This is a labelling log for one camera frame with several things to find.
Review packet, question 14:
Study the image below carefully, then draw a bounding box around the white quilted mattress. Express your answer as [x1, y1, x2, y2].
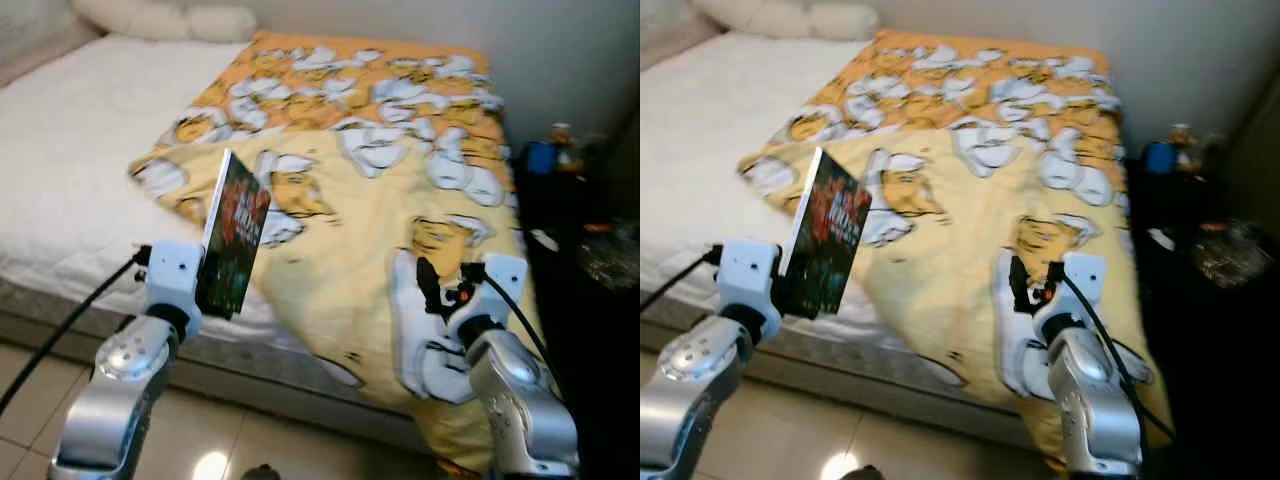
[640, 35, 901, 346]
[0, 35, 311, 351]

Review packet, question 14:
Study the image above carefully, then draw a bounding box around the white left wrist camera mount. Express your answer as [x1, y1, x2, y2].
[717, 238, 786, 341]
[143, 240, 206, 336]

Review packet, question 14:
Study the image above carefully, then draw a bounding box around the dark brown wardrobe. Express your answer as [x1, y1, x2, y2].
[1225, 60, 1280, 241]

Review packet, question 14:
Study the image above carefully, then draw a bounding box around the small brown white figurine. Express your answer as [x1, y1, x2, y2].
[548, 122, 586, 173]
[1168, 122, 1206, 171]

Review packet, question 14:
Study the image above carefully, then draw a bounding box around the yellow cartoon print blanket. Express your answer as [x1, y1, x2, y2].
[738, 28, 1176, 471]
[128, 30, 546, 476]

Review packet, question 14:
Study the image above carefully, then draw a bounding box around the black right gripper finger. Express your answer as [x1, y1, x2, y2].
[416, 257, 441, 311]
[1008, 255, 1032, 311]

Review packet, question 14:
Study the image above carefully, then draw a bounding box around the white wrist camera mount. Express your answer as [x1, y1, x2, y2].
[447, 253, 529, 346]
[143, 240, 206, 336]
[717, 238, 786, 341]
[1033, 252, 1109, 346]

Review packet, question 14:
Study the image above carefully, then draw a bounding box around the dark book with red print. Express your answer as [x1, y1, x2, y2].
[195, 148, 273, 321]
[780, 147, 873, 321]

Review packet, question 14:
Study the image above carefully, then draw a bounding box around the long white pillow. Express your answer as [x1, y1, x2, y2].
[690, 0, 881, 43]
[70, 0, 259, 43]

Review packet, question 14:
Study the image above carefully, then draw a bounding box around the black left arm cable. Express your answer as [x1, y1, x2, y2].
[0, 245, 151, 416]
[640, 245, 723, 313]

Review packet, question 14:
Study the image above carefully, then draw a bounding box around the black nightstand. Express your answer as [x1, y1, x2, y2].
[510, 140, 641, 480]
[1125, 140, 1280, 480]

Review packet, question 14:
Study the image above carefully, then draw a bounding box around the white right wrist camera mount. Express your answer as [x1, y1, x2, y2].
[447, 253, 529, 346]
[1033, 252, 1109, 346]

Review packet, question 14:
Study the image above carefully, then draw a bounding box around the clear crumpled plastic bag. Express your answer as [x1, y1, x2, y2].
[575, 220, 641, 291]
[1190, 220, 1276, 291]

